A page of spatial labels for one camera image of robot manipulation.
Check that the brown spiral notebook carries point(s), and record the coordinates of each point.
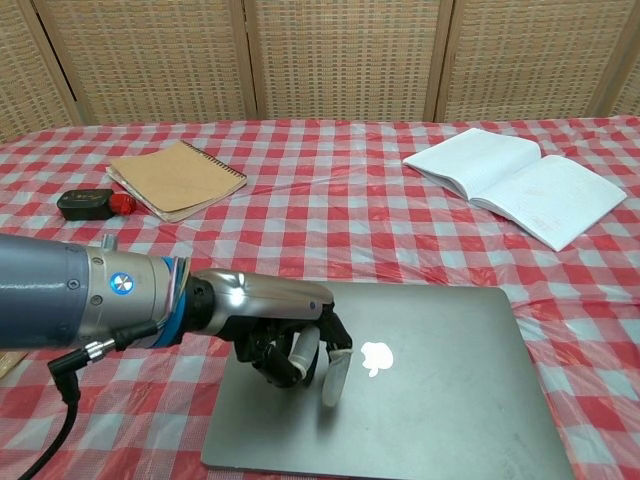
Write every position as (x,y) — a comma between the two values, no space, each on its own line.
(175,177)

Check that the silver laptop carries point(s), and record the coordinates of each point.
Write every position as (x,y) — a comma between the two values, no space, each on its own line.
(440,390)

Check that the black device with red cap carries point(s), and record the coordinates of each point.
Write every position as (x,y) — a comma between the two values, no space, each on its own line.
(82,205)

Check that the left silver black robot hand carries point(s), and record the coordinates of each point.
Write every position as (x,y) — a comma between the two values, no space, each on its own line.
(265,300)

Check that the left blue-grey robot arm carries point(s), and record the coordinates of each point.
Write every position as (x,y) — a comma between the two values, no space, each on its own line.
(45,290)

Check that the open white notebook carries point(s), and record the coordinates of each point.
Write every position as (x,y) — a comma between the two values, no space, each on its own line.
(530,185)

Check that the red white checkered tablecloth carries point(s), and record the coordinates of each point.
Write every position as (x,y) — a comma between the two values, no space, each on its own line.
(325,210)

